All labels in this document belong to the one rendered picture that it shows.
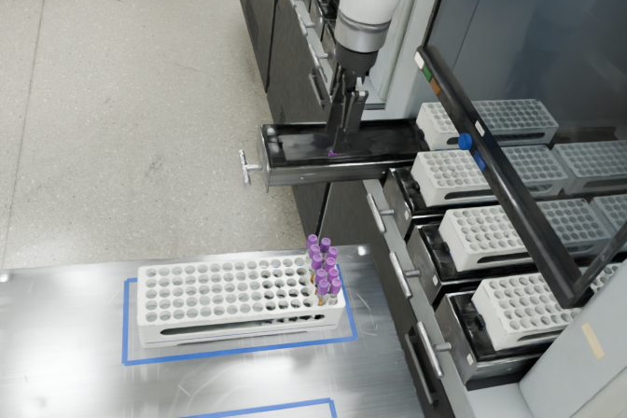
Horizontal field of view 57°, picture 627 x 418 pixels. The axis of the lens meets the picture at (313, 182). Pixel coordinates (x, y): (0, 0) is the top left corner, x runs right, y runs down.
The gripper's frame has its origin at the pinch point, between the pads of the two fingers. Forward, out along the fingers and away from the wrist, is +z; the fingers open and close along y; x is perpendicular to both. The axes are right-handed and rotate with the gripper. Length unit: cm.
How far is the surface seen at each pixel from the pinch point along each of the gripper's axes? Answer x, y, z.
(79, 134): 63, 102, 88
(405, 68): -20.2, 17.8, -1.5
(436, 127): -21.9, 0.9, 1.4
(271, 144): 12.1, 3.6, 6.2
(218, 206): 14, 59, 88
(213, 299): 28.4, -34.9, 0.2
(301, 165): 6.9, -1.7, 7.6
